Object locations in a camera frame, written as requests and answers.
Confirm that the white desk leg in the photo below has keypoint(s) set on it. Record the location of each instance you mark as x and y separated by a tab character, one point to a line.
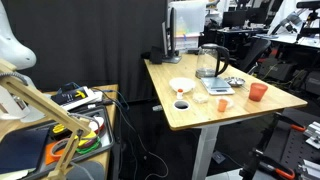
206	150

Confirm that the black tray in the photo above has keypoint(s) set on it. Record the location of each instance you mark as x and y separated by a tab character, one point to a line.
108	133

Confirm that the wooden side table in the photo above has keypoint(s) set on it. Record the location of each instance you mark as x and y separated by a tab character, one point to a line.
111	96

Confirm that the aluminium bracket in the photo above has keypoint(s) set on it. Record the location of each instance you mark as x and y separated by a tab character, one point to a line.
310	170
313	133

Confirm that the black perforated board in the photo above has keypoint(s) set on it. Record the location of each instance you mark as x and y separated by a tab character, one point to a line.
293	146

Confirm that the black computer monitor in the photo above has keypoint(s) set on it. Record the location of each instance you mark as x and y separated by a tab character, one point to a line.
172	36

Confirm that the clear glass jar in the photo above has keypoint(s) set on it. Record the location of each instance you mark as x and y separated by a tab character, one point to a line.
200	97

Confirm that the dark blue notebook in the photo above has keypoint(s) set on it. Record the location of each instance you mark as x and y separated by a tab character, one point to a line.
21	150

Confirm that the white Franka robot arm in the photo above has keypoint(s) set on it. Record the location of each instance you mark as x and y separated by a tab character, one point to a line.
13	50

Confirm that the black book yellow mark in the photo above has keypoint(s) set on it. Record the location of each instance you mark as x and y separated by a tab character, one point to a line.
71	95

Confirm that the black camera on tripod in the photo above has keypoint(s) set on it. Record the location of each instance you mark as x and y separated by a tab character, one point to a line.
310	13

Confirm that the white drawer unit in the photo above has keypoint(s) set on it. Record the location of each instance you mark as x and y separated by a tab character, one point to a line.
186	42

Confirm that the small orange cup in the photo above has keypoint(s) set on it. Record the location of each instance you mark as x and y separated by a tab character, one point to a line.
222	105

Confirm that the small bottle orange cap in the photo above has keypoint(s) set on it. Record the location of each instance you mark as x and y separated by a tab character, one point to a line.
180	94

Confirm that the black equipment case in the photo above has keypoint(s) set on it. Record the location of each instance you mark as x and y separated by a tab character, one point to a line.
275	68

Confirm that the large orange cup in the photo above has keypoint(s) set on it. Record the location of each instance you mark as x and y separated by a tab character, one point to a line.
257	92

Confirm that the black office chair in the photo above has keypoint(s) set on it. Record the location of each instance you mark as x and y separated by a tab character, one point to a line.
255	53

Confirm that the yellow black tape roll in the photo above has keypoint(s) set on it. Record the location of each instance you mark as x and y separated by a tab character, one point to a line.
57	129

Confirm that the red white tape roll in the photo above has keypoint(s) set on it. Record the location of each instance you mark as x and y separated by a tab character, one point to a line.
100	123

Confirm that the white plug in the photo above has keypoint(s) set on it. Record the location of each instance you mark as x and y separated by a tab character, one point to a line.
157	108

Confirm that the small black box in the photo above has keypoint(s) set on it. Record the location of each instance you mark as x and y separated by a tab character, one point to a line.
155	55

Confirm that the grey background robot arm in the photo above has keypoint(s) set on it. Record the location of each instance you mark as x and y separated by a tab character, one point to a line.
286	21

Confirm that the background black monitor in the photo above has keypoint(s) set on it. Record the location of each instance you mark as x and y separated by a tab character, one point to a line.
234	19

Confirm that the wooden camera stand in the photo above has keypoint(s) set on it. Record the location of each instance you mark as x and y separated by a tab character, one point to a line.
36	101

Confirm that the small metal bowl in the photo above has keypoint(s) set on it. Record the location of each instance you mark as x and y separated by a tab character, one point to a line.
235	81

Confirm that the orange tape roll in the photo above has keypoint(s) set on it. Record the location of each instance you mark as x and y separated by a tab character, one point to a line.
55	151

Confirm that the green tape roll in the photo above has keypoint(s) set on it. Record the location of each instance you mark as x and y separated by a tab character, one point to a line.
90	149

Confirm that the white bowl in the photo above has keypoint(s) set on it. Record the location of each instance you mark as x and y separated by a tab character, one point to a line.
181	84

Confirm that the glass electric kettle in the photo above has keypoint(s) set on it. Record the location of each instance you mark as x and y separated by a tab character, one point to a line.
208	60

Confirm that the black curtain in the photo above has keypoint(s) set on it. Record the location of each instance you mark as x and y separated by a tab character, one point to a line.
83	40

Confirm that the grey floor outlet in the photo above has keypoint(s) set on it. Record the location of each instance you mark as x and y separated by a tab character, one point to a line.
218	156

